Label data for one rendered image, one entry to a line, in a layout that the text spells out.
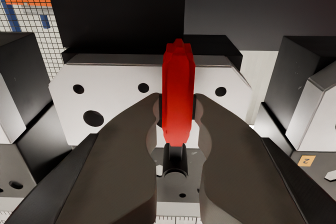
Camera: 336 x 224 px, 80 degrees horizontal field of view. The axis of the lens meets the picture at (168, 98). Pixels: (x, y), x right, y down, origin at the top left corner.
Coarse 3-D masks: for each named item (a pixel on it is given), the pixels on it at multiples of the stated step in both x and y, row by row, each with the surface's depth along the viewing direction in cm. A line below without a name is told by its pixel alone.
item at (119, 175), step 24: (120, 120) 9; (144, 120) 9; (96, 144) 8; (120, 144) 8; (144, 144) 8; (96, 168) 7; (120, 168) 7; (144, 168) 7; (72, 192) 6; (96, 192) 6; (120, 192) 6; (144, 192) 6; (72, 216) 6; (96, 216) 6; (120, 216) 6; (144, 216) 6
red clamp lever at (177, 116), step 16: (176, 48) 10; (176, 64) 10; (192, 64) 10; (176, 80) 10; (192, 80) 11; (176, 96) 11; (192, 96) 11; (176, 112) 11; (176, 128) 12; (176, 144) 13; (176, 160) 14; (176, 176) 14
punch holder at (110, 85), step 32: (64, 64) 14; (96, 64) 14; (128, 64) 14; (160, 64) 14; (224, 64) 14; (64, 96) 15; (96, 96) 15; (128, 96) 15; (224, 96) 15; (64, 128) 17; (96, 128) 17; (160, 128) 17; (192, 128) 16; (160, 160) 19; (192, 160) 19; (160, 192) 22; (192, 192) 21
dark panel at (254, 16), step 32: (192, 0) 61; (224, 0) 61; (256, 0) 60; (288, 0) 60; (320, 0) 60; (192, 32) 66; (224, 32) 65; (256, 32) 65; (288, 32) 65; (320, 32) 65
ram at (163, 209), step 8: (0, 200) 24; (8, 200) 24; (16, 200) 23; (0, 208) 24; (8, 208) 24; (160, 208) 23; (168, 208) 23; (176, 208) 23; (184, 208) 23; (192, 208) 23; (176, 216) 24; (184, 216) 24; (192, 216) 24
